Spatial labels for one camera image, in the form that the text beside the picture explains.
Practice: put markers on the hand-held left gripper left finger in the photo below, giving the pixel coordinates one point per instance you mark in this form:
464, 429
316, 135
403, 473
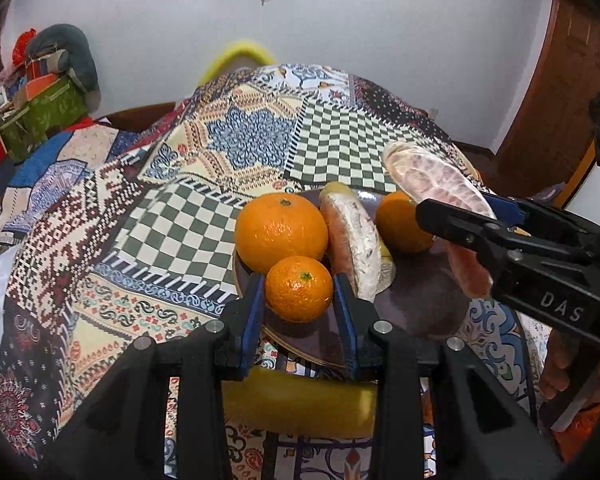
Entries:
252, 320

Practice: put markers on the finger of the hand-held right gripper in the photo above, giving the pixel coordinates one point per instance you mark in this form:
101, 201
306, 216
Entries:
455, 222
502, 208

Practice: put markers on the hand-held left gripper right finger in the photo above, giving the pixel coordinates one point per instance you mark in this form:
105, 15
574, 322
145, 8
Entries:
345, 320

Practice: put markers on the orange with sticker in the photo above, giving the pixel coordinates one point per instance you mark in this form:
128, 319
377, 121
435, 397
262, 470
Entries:
405, 222

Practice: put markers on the peeled pomelo segment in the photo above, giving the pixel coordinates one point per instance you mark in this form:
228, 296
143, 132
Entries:
435, 175

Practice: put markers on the small tangerine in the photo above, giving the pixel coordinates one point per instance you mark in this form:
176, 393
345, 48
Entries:
298, 287

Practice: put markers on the pomelo slice with peel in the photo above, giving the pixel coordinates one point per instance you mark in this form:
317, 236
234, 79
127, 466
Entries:
355, 245

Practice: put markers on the purple round plate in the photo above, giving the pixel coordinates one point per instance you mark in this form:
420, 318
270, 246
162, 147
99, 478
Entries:
420, 305

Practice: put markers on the large orange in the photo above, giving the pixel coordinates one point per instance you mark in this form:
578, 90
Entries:
281, 232

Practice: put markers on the person's right hand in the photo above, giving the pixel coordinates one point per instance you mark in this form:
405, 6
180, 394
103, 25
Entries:
555, 367

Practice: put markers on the yellow cylindrical tube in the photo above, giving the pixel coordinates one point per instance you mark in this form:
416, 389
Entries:
300, 402

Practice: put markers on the patchwork printed blanket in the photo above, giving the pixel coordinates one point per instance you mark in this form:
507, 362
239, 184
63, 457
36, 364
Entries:
180, 210

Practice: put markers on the blue patchwork quilt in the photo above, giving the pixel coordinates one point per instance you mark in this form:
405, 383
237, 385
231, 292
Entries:
55, 170

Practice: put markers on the green bag with clutter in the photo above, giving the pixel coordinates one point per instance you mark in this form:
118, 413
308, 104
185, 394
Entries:
45, 115

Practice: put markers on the orange box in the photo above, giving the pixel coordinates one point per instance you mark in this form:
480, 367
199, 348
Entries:
40, 85

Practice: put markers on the grey pillow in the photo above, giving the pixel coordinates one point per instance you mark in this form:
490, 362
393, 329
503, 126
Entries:
77, 55

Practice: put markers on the red plastic bag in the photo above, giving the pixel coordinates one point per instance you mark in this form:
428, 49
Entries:
22, 45

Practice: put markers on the wooden door frame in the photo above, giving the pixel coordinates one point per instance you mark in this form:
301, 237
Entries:
555, 85

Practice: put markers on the wooden bed frame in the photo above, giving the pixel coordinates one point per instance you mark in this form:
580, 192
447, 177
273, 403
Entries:
140, 111

